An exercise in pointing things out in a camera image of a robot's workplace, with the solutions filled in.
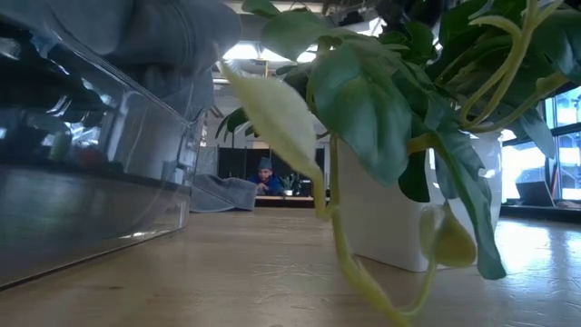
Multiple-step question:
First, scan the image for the small potted plant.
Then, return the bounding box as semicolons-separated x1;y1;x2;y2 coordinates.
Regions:
280;174;299;197

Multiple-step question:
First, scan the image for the person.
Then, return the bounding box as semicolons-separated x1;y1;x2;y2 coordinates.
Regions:
247;157;285;197

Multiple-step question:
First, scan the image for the wooden desk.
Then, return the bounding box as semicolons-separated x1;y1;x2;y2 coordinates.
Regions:
253;194;328;203

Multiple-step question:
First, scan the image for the green artificial plant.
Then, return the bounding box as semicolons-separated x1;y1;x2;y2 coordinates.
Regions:
216;0;581;327

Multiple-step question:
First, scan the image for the white plant pot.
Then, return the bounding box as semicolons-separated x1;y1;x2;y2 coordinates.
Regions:
338;131;504;273

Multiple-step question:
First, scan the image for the clear plastic tray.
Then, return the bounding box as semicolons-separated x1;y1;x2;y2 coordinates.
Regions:
0;13;205;292

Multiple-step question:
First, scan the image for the black aluminium table frame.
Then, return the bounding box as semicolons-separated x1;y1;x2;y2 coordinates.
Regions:
253;199;581;224

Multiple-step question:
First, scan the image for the black window frame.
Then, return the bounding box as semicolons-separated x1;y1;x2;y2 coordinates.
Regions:
501;85;581;203

